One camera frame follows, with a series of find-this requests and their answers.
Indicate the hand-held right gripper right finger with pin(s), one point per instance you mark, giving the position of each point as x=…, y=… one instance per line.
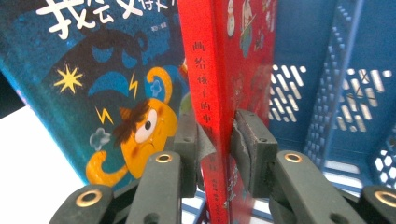
x=258, y=149

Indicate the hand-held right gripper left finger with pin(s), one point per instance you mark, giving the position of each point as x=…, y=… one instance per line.
x=186, y=137

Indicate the red picture book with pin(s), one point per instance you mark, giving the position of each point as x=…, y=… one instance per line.
x=211, y=62

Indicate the blue cartoon picture book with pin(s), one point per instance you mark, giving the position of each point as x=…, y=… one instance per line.
x=77, y=93

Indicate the blue plastic file rack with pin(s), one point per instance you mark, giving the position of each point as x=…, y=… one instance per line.
x=311, y=31

